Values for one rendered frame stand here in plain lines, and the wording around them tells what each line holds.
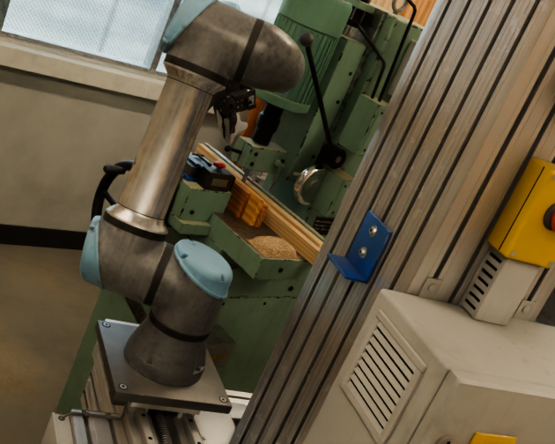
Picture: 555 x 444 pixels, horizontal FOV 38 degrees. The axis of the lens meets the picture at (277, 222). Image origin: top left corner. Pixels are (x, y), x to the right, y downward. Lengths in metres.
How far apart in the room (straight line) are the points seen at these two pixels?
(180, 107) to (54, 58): 1.88
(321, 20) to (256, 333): 0.87
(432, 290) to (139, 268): 0.52
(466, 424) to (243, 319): 1.28
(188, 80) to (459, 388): 0.71
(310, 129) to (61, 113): 1.45
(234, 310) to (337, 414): 1.07
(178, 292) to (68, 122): 2.10
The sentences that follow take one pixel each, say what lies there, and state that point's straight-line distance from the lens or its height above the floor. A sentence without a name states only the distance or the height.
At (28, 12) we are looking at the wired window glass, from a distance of 3.29.
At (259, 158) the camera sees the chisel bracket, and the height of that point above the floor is 1.04.
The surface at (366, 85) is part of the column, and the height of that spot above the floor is 1.33.
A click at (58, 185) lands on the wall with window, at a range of 3.54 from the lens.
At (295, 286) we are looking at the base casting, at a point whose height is 0.75.
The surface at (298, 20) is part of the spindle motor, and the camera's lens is 2.08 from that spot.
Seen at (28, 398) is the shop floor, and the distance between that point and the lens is 2.73.
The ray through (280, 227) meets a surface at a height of 0.92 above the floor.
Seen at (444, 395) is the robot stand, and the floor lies 1.20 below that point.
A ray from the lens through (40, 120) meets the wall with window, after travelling 3.38.
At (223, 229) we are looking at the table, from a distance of 2.04.
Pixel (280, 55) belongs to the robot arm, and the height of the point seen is 1.41.
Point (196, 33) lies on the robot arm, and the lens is 1.37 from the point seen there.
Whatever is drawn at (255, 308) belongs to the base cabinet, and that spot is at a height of 0.67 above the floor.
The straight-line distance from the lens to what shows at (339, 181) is 2.19.
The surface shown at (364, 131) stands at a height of 1.22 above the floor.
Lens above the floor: 1.59
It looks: 18 degrees down
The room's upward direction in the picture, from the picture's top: 24 degrees clockwise
